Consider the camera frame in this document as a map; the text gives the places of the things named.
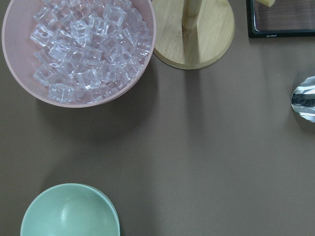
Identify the mint green bowl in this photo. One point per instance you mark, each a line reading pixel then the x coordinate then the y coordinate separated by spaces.
pixel 71 209

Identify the pink bowl of ice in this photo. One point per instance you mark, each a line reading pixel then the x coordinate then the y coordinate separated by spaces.
pixel 18 49

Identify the metal ice scoop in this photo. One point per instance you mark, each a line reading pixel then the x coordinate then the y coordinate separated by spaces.
pixel 303 99

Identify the wooden glass drying stand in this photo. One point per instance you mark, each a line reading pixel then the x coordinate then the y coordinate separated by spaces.
pixel 192 34

